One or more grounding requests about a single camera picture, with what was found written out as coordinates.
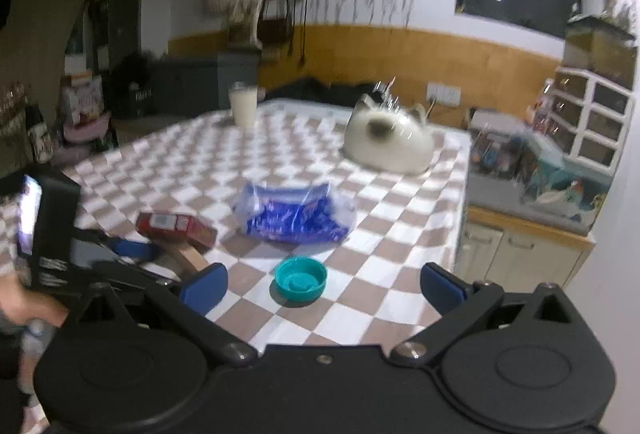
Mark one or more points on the person's left hand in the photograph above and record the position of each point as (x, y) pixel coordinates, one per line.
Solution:
(25, 306)

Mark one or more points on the white wall socket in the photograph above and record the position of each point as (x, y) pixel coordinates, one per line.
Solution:
(444, 95)

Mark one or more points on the teal bottle cap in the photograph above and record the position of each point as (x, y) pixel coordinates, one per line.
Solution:
(300, 279)

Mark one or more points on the teal tank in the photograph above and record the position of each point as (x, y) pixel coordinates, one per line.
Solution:
(565, 189)

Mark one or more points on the grey storage box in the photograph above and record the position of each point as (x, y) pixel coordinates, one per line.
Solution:
(200, 84)

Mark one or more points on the white drawer unit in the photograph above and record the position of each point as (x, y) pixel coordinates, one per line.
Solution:
(595, 119)

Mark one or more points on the white cup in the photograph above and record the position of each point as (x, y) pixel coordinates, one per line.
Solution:
(244, 107)

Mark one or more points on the cream cabinet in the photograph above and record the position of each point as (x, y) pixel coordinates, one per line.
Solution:
(515, 249)

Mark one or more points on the pink water bottle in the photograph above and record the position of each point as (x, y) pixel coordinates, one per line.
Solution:
(544, 107)

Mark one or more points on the black cloth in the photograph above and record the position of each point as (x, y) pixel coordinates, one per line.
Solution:
(320, 92)

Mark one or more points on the glass fish tank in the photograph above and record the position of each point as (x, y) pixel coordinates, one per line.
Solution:
(600, 49)

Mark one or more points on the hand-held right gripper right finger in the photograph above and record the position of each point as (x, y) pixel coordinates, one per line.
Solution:
(440, 286)

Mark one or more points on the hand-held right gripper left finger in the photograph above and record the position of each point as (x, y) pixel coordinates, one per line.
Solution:
(205, 286)

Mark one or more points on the red box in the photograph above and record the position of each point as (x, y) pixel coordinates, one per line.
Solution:
(175, 226)

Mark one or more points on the clear storage box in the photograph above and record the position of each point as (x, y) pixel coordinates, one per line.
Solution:
(497, 149)

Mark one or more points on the brown white checkered tablecloth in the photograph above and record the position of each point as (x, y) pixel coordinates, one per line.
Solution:
(280, 154)

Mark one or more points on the blue snack packet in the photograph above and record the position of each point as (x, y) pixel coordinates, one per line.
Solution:
(295, 214)

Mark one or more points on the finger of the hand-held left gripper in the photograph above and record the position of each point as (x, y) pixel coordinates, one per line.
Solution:
(132, 250)
(135, 273)

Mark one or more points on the white ceramic cat figure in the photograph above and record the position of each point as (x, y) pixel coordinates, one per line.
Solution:
(387, 139)

